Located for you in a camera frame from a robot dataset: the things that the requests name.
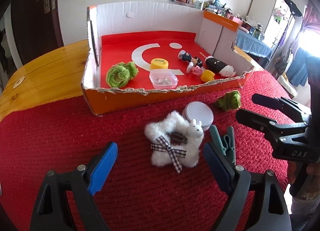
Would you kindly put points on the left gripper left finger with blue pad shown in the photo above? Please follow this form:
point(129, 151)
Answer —
point(51, 209)

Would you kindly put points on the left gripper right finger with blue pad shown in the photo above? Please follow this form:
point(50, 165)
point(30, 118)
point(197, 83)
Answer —
point(268, 210)

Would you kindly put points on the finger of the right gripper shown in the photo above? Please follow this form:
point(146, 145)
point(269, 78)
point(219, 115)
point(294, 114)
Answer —
point(272, 130)
point(277, 103)

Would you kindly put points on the small green yarn scrunchie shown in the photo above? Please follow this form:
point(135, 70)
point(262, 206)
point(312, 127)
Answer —
point(229, 101)

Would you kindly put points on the white fluffy star plush clip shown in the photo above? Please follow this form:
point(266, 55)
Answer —
point(175, 140)

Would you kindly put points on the yellow toy figurine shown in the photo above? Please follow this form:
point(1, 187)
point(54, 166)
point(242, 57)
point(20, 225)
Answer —
point(207, 76)

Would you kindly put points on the black white bowling pin doll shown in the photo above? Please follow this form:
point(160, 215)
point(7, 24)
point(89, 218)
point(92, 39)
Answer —
point(219, 67)

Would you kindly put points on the large green yarn scrunchie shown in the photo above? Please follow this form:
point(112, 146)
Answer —
point(120, 74)

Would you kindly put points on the clear plastic earring box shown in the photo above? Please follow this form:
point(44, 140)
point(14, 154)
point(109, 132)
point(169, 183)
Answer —
point(163, 79)

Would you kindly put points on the pink doll figurine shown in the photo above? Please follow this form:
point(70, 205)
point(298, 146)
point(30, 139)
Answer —
point(195, 69)

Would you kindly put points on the yellow round tin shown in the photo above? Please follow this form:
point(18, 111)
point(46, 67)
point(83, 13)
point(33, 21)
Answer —
point(159, 63)

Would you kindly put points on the black haired doll figurine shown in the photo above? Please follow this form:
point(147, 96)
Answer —
point(192, 61)

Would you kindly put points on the teal hair claw clip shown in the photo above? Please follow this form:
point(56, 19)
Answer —
point(225, 143)

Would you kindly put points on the red knitted table cloth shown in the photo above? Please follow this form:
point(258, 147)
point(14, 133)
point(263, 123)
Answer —
point(136, 195)

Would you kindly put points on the white round compact case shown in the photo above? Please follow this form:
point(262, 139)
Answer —
point(200, 112)

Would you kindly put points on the blue cloth side table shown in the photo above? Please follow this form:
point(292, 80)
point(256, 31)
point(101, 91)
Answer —
point(251, 45)

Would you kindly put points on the white wardrobe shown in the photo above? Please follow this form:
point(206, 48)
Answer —
point(273, 15)

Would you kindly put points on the orange cardboard box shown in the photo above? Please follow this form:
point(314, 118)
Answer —
point(141, 31)

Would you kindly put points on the small wooden tag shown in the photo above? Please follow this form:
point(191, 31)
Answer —
point(18, 82)

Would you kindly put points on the dark brown door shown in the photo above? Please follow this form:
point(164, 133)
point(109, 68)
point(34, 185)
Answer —
point(36, 28)

